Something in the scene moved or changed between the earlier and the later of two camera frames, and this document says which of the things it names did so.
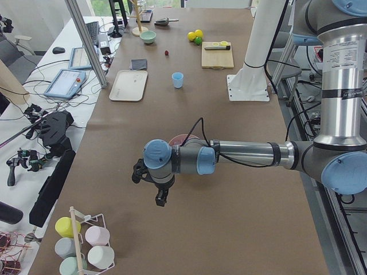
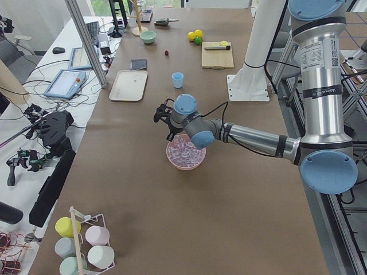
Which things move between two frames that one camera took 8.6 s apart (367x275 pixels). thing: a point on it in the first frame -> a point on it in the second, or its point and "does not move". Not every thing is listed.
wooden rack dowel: [77, 239] does not move
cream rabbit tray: [129, 85] does not move
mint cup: [69, 266] does not move
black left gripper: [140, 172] -> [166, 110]
